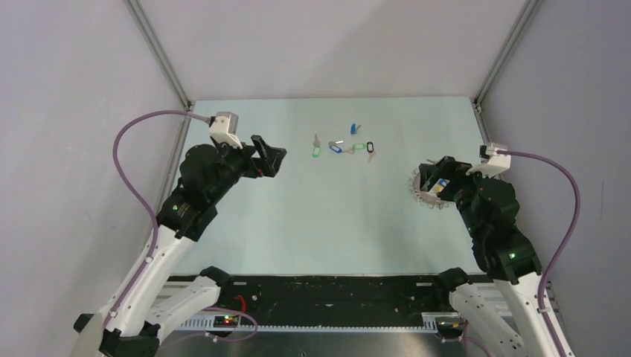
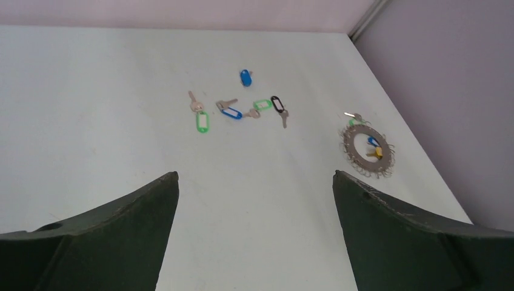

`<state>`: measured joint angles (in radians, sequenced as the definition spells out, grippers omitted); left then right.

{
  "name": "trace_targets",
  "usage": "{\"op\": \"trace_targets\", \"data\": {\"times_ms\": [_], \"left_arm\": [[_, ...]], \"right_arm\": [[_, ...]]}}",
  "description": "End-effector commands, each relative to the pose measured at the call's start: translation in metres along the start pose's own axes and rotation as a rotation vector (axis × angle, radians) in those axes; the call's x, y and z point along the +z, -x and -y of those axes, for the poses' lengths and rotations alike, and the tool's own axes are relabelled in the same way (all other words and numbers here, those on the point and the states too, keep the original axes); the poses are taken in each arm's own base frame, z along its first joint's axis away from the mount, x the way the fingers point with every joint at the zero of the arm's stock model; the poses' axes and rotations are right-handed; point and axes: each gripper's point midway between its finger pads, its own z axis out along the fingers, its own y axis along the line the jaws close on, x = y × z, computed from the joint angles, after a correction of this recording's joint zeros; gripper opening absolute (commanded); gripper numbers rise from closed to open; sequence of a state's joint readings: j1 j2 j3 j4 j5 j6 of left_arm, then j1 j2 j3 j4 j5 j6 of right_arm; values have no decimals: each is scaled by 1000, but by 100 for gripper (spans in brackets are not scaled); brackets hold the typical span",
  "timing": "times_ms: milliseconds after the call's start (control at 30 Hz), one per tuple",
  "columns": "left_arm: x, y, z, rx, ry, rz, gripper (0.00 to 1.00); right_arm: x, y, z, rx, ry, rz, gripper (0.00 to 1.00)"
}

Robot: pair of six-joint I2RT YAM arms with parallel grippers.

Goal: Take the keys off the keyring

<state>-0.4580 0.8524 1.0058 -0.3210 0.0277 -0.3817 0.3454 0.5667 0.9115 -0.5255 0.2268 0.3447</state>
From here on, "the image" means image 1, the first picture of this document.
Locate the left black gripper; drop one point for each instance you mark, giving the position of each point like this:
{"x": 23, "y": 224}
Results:
{"x": 261, "y": 166}

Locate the blue tag key centre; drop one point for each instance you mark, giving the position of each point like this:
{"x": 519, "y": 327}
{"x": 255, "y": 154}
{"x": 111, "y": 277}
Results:
{"x": 336, "y": 146}

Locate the green tag key left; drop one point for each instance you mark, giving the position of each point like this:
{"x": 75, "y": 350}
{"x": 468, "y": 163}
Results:
{"x": 316, "y": 147}

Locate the white slotted cable duct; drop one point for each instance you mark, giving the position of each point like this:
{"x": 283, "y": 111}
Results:
{"x": 213, "y": 323}

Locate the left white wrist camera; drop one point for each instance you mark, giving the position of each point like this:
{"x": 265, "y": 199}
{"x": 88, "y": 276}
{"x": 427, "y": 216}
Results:
{"x": 223, "y": 129}

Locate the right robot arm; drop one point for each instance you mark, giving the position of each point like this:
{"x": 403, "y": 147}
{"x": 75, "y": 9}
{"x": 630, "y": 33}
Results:
{"x": 488, "y": 208}

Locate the green tag key centre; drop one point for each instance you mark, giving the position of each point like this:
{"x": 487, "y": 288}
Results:
{"x": 354, "y": 148}

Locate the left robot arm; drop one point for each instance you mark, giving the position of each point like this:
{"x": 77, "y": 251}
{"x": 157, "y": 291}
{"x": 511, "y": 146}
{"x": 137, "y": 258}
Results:
{"x": 130, "y": 324}

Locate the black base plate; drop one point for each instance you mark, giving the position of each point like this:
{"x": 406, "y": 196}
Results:
{"x": 335, "y": 300}

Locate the perforated metal ring disc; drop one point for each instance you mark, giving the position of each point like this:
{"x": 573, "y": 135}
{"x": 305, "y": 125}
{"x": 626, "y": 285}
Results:
{"x": 429, "y": 199}

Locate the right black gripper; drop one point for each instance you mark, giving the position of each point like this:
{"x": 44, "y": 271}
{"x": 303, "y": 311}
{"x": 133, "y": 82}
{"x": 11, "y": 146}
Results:
{"x": 446, "y": 167}

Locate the blue tag key far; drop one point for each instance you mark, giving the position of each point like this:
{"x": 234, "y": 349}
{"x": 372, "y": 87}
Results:
{"x": 355, "y": 128}

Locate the green tag key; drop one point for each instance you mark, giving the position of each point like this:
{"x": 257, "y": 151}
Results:
{"x": 354, "y": 148}
{"x": 316, "y": 147}

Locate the black tag key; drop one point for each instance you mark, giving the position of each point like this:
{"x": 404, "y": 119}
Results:
{"x": 370, "y": 150}

